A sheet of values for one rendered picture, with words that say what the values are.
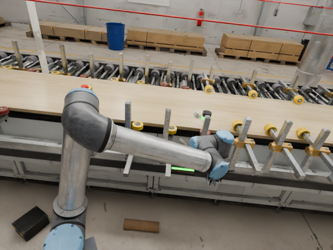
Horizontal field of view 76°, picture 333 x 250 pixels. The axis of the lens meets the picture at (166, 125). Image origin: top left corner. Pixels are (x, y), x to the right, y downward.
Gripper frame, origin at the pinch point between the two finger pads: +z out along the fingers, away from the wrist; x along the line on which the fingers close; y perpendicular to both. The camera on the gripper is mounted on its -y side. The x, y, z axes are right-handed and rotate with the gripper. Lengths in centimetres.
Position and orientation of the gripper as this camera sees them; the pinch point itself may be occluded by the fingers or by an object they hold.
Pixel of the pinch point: (209, 182)
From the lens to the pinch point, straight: 132.5
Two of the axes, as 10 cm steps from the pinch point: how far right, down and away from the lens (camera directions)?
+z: -1.0, 8.4, 5.4
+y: -0.5, 5.4, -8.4
